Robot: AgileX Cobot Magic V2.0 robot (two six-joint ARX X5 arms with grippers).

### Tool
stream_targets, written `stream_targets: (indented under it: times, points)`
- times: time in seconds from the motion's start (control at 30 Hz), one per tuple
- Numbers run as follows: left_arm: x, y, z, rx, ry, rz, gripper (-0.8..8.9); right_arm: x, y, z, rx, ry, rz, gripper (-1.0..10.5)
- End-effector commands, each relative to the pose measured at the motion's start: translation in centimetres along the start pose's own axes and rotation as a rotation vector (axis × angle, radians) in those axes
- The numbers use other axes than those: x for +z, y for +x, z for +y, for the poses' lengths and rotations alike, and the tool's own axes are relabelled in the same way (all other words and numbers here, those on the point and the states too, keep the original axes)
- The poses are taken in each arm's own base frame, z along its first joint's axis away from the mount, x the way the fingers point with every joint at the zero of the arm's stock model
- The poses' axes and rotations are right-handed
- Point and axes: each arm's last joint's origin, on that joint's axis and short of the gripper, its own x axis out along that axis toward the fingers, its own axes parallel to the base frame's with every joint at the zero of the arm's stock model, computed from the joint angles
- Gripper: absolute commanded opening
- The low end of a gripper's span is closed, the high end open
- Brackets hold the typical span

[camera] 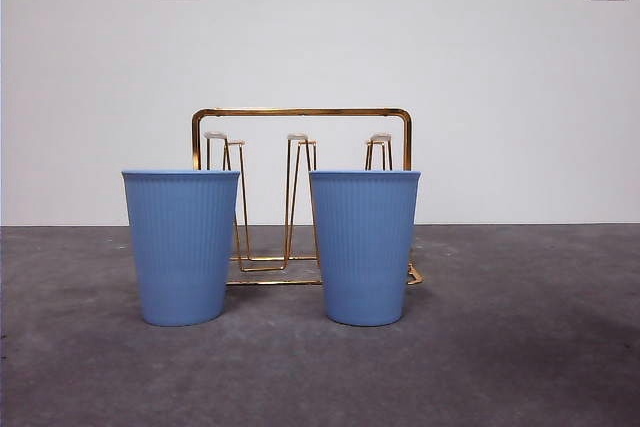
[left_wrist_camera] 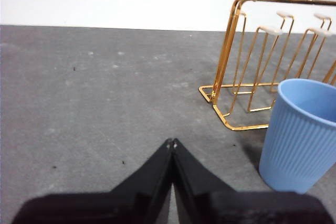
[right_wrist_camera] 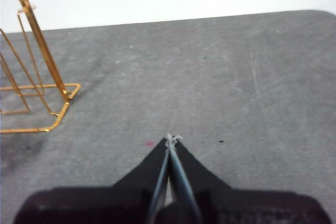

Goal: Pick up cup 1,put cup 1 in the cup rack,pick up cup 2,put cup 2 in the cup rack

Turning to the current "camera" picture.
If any gold wire cup rack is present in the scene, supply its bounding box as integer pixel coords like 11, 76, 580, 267
191, 106, 425, 287

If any blue ribbed plastic cup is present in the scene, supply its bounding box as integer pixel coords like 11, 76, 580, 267
308, 169, 422, 327
121, 169, 241, 328

